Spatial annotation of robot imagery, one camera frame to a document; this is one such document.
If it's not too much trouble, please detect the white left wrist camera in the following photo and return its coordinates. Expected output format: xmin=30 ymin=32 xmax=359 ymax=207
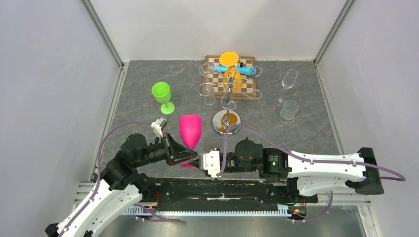
xmin=151 ymin=117 xmax=167 ymax=138

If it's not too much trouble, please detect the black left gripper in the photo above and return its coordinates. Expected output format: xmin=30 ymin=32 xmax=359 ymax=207
xmin=134 ymin=132 xmax=198 ymax=167

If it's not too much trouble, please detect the clear wine glass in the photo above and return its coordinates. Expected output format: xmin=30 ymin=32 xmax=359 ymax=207
xmin=199 ymin=62 xmax=216 ymax=105
xmin=280 ymin=100 xmax=299 ymax=123
xmin=275 ymin=69 xmax=298 ymax=106

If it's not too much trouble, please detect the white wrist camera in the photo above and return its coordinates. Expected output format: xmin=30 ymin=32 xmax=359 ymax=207
xmin=151 ymin=117 xmax=167 ymax=138
xmin=199 ymin=150 xmax=220 ymax=178

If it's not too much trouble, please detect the blue cylindrical tube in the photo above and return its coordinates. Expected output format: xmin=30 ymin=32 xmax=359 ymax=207
xmin=212 ymin=66 xmax=257 ymax=76

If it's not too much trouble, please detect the wooden chess board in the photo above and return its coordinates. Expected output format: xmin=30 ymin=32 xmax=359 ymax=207
xmin=199 ymin=55 xmax=261 ymax=100

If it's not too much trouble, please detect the clear wine glass back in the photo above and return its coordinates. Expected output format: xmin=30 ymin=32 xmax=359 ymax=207
xmin=199 ymin=62 xmax=216 ymax=105

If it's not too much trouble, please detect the chrome wine glass rack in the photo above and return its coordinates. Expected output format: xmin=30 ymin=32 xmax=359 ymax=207
xmin=198 ymin=60 xmax=263 ymax=137

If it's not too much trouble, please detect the pink plastic wine glass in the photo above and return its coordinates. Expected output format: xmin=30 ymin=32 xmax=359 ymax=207
xmin=178 ymin=115 xmax=202 ymax=150

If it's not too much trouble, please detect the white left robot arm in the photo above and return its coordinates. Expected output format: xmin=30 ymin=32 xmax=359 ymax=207
xmin=45 ymin=132 xmax=201 ymax=237

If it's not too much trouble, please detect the green plastic wine glass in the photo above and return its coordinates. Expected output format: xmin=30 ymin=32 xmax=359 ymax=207
xmin=151 ymin=82 xmax=175 ymax=115

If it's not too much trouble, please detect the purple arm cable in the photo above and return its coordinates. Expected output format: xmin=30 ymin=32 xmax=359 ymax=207
xmin=216 ymin=123 xmax=407 ymax=224
xmin=57 ymin=121 xmax=181 ymax=237

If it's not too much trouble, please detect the orange plastic wine glass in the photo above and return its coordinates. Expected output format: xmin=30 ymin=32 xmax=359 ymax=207
xmin=219 ymin=51 xmax=242 ymax=93

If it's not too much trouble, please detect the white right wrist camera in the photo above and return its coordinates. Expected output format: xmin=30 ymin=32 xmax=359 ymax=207
xmin=199 ymin=150 xmax=220 ymax=178

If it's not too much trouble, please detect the clear wine glass front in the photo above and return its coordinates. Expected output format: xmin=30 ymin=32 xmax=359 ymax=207
xmin=280 ymin=100 xmax=299 ymax=123

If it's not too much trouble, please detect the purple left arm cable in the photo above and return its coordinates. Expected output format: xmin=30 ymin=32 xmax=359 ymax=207
xmin=57 ymin=121 xmax=181 ymax=237

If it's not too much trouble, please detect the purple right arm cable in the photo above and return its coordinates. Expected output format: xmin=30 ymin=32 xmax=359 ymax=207
xmin=216 ymin=123 xmax=407 ymax=224

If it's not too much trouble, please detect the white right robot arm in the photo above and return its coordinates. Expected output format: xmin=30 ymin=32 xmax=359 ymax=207
xmin=188 ymin=138 xmax=384 ymax=201

